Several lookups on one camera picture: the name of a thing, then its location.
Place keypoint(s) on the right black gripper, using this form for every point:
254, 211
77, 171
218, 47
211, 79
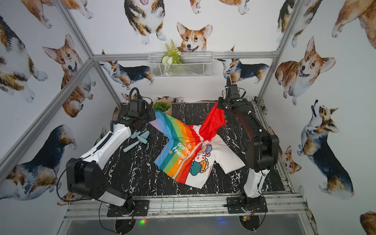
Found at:
219, 102

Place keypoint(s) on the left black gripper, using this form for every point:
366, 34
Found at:
140, 123

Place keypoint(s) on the rainbow hooded kids jacket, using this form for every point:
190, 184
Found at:
192, 150

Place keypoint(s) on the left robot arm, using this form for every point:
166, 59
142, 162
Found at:
85, 175

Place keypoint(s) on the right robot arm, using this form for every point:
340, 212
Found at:
263, 149

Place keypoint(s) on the light blue silicone spatula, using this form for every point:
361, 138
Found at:
131, 146

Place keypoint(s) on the green succulent plant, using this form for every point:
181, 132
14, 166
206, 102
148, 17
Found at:
162, 106

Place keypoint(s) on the light blue silicone scraper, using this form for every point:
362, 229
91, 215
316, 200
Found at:
141, 137

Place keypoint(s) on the beige plant pot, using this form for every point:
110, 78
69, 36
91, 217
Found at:
169, 112

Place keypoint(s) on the green fern with flower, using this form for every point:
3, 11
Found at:
171, 55

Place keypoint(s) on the white wire wall basket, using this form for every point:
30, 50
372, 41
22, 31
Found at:
183, 65

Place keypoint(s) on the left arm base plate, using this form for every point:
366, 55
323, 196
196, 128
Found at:
132, 208

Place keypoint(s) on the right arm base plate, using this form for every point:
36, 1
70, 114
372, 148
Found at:
243, 204

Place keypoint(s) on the aluminium front rail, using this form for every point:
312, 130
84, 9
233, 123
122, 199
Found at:
187, 206

